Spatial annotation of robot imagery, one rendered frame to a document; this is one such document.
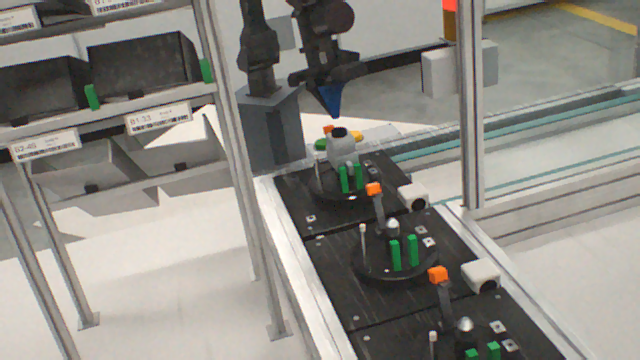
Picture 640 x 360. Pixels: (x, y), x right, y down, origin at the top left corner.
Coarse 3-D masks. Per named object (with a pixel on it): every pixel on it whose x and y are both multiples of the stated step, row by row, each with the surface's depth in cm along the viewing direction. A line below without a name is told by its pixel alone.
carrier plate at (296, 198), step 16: (384, 160) 132; (288, 176) 132; (304, 176) 131; (384, 176) 127; (400, 176) 126; (288, 192) 126; (304, 192) 125; (384, 192) 121; (288, 208) 121; (304, 208) 120; (320, 208) 120; (336, 208) 119; (352, 208) 118; (368, 208) 117; (384, 208) 117; (400, 208) 116; (304, 224) 116; (320, 224) 115; (336, 224) 114; (352, 224) 114; (304, 240) 113
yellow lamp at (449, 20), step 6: (444, 12) 101; (450, 12) 100; (444, 18) 102; (450, 18) 100; (444, 24) 102; (450, 24) 101; (444, 30) 103; (450, 30) 101; (444, 36) 103; (450, 36) 102
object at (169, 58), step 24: (96, 48) 88; (120, 48) 88; (144, 48) 88; (168, 48) 88; (192, 48) 98; (96, 72) 88; (120, 72) 88; (144, 72) 88; (168, 72) 88; (192, 72) 93; (120, 96) 89
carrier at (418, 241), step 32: (416, 224) 111; (448, 224) 110; (320, 256) 107; (352, 256) 102; (384, 256) 101; (416, 256) 97; (448, 256) 102; (352, 288) 99; (384, 288) 97; (416, 288) 96; (448, 288) 95; (480, 288) 94; (352, 320) 92; (384, 320) 92
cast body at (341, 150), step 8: (336, 128) 119; (344, 128) 119; (328, 136) 119; (336, 136) 118; (344, 136) 118; (352, 136) 118; (328, 144) 120; (336, 144) 117; (344, 144) 117; (352, 144) 118; (328, 152) 122; (336, 152) 117; (344, 152) 118; (352, 152) 118; (328, 160) 123; (336, 160) 118; (344, 160) 118; (352, 160) 118; (336, 168) 119; (352, 168) 117
